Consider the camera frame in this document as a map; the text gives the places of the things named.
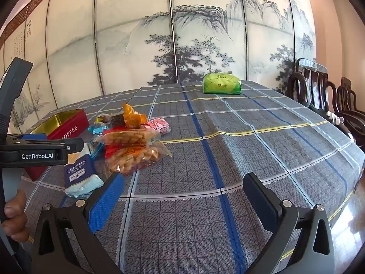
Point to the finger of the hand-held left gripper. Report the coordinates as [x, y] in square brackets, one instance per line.
[57, 143]
[34, 136]

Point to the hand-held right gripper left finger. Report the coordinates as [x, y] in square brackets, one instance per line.
[105, 202]

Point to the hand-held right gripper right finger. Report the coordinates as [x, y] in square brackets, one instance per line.
[262, 202]

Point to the red tin box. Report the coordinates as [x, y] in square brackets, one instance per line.
[68, 128]

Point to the light blue snack packet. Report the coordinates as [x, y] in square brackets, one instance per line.
[82, 177]

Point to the yellow brown candy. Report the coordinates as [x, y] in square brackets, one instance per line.
[103, 119]

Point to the clear fried twist snack packet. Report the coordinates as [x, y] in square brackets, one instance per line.
[134, 157]
[128, 138]

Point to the orange snack packet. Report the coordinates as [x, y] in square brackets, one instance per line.
[134, 117]

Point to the pink snack packet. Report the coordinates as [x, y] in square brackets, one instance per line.
[156, 125]

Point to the person's left hand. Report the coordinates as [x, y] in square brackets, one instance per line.
[15, 219]

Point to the grey plaid tablecloth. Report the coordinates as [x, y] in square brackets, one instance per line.
[199, 162]

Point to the painted landscape folding screen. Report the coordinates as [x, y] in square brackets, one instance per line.
[114, 48]

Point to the small white object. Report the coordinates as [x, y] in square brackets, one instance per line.
[335, 118]

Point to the green tissue pack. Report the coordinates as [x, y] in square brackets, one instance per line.
[222, 84]

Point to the dark wooden chair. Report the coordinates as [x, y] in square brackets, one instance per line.
[308, 85]
[350, 111]

